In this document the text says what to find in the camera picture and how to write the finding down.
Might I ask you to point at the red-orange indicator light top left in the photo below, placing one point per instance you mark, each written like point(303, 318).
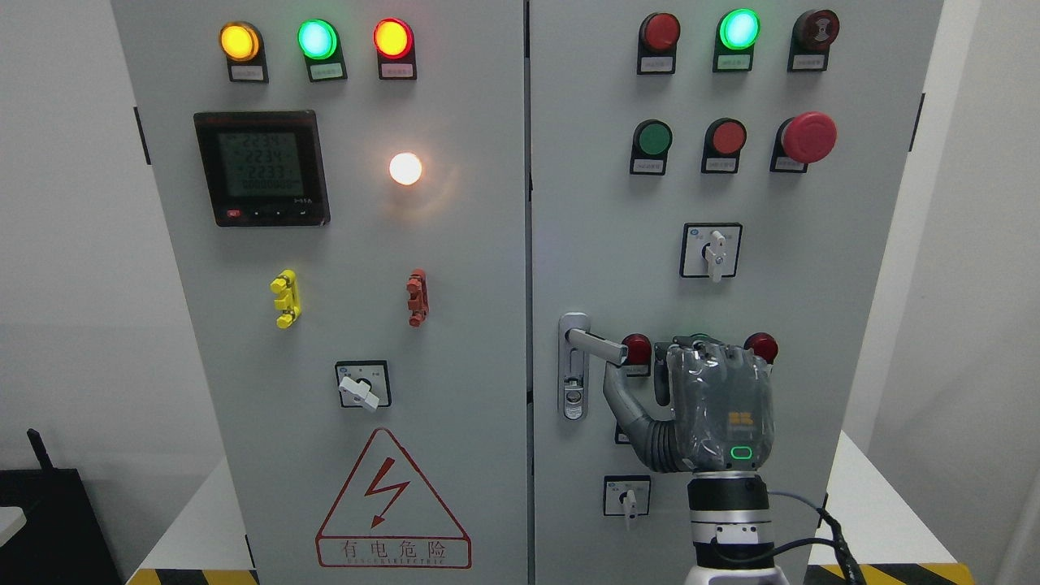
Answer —
point(393, 38)

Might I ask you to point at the dark red indicator lower right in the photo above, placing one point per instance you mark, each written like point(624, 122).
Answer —
point(763, 345)

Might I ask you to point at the green indicator light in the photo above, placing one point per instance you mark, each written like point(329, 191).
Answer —
point(738, 30)
point(317, 39)

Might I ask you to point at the red indicator light top right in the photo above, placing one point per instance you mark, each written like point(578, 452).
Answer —
point(659, 32)

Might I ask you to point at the red emergency stop mushroom button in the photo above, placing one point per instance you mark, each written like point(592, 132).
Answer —
point(809, 137)

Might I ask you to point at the white left rotary selector switch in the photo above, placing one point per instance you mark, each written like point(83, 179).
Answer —
point(363, 384)

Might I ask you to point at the red terminal connector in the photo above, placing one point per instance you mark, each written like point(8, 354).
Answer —
point(417, 302)

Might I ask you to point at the white glowing indicator lamp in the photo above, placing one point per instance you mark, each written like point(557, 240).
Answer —
point(405, 168)

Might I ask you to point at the grey robotic humanoid hand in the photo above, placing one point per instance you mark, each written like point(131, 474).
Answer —
point(723, 411)

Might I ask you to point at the small white rotary switch bottom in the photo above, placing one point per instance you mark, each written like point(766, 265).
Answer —
point(626, 496)

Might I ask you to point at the black box at left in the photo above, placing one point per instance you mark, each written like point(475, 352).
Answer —
point(62, 542)

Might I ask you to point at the green indicator light top right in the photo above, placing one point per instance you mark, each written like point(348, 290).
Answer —
point(738, 30)

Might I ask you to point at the dark red indicator lower left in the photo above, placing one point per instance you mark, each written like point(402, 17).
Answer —
point(639, 355)

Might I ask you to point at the green push button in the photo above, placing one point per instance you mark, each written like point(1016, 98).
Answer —
point(653, 138)

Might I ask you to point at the green indicator light top left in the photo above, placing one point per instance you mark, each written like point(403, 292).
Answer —
point(317, 39)

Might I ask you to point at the grey cabinet door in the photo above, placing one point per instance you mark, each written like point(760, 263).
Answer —
point(459, 403)
point(607, 230)

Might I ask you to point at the yellow indicator light top left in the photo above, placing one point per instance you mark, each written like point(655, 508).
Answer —
point(240, 41)

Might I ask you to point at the red electric danger warning sticker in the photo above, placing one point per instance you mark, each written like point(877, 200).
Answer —
point(387, 515)

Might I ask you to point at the dark red indicator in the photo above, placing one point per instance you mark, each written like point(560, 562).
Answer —
point(763, 345)
point(639, 355)

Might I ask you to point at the white right rotary selector switch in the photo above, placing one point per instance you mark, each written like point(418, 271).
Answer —
point(710, 250)

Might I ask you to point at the white rotary selector switch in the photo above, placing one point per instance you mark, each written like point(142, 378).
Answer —
point(363, 384)
point(710, 250)

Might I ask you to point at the black digital power meter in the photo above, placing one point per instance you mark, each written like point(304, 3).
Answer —
point(263, 168)

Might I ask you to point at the silver cabinet door handle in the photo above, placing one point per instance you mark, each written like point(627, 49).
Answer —
point(576, 344)

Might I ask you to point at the yellow terminal connector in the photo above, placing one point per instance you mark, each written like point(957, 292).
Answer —
point(287, 301)

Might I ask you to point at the dark red buzzer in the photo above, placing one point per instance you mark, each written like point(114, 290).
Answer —
point(816, 30)

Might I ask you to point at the right grey cabinet door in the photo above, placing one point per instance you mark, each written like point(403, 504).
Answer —
point(607, 230)

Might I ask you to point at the red push button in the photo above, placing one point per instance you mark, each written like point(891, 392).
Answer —
point(725, 138)

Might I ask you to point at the left grey cabinet door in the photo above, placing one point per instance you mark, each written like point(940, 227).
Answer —
point(459, 403)

